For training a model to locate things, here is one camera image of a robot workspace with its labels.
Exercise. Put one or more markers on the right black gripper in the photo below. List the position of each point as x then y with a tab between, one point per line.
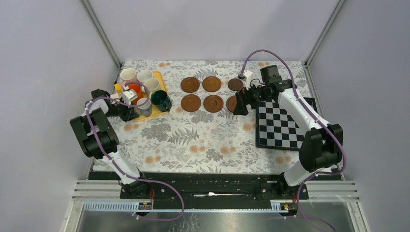
243	98

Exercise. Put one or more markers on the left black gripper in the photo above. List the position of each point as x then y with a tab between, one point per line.
129	113

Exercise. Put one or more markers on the dark brown coaster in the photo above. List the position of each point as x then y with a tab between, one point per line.
235	84

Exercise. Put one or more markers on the brown wooden coaster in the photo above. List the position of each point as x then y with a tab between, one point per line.
190	84
191	103
213	103
211	84
231	103

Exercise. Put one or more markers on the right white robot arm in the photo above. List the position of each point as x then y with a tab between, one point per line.
322	143

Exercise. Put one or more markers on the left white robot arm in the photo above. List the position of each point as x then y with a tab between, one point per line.
98	139

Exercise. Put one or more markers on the grey mug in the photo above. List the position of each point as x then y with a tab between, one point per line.
145	106

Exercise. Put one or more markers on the white pink block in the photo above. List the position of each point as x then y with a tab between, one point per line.
115	96

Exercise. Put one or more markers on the orange mug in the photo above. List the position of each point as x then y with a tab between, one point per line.
138	91

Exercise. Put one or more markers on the yellow block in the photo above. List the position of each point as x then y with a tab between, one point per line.
118	88

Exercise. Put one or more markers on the dark green mug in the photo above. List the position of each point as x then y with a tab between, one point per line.
162	100

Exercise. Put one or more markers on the pink white mug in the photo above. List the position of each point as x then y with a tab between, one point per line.
127	75

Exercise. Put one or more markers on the light green mug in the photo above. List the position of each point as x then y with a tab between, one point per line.
151	86

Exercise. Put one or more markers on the black white checkerboard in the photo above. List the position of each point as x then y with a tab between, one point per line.
275	129

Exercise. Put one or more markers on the yellow tray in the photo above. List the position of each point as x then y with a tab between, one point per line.
155	110

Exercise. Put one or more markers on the floral tablecloth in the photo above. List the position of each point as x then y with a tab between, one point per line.
200	141

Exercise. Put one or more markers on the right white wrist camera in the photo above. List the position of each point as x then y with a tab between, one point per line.
247	77

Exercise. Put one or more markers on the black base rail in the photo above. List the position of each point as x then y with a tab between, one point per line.
208	191

